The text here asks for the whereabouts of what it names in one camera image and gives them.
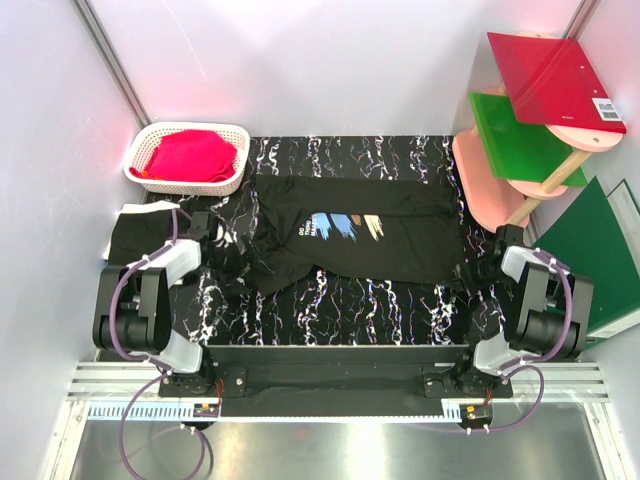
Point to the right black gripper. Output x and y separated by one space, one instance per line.
462 273

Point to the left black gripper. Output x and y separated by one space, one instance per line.
242 261

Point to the black graphic t shirt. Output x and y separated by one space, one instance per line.
403 231

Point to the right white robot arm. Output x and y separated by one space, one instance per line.
545 319

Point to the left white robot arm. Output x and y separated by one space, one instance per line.
133 314

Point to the pink wooden shelf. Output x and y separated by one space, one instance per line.
493 201

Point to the folded black t shirt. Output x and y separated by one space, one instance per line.
150 234

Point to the pink t shirt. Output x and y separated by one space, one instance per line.
193 156

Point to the dark green binder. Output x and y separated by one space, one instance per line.
588 238

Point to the orange cloth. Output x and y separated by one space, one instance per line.
150 175

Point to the light green folder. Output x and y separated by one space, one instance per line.
515 151

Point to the white plastic basket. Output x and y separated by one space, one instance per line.
144 144

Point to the red folder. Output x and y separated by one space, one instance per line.
552 82

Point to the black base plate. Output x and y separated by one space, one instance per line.
266 391

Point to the aluminium rail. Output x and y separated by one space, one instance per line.
555 383

